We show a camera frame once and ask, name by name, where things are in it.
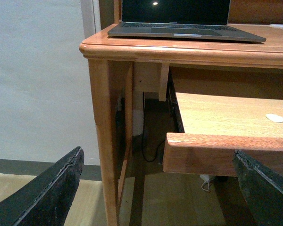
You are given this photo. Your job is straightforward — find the wooden desk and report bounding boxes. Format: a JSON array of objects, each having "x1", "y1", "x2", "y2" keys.
[{"x1": 79, "y1": 0, "x2": 283, "y2": 226}]

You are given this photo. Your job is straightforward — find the white power adapter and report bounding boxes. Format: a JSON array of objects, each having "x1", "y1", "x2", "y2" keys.
[{"x1": 200, "y1": 174, "x2": 216, "y2": 192}]

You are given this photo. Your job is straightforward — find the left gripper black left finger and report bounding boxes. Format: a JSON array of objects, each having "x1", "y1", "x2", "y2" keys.
[{"x1": 0, "y1": 146, "x2": 84, "y2": 226}]

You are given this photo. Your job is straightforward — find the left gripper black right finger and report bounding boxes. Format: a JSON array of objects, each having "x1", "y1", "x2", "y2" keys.
[{"x1": 233, "y1": 150, "x2": 283, "y2": 226}]

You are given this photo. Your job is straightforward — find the wooden pull-out keyboard tray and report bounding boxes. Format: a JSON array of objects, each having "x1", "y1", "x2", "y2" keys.
[{"x1": 163, "y1": 92, "x2": 283, "y2": 176}]

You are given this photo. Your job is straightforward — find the grey open laptop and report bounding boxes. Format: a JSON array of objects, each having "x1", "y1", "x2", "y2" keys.
[{"x1": 108, "y1": 0, "x2": 266, "y2": 42}]

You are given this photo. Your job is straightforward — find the white sticker on tray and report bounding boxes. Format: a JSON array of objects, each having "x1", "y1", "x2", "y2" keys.
[{"x1": 266, "y1": 113, "x2": 283, "y2": 123}]

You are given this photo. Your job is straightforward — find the black floor cable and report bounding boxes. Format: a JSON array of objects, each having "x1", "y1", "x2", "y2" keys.
[{"x1": 141, "y1": 91, "x2": 167, "y2": 163}]

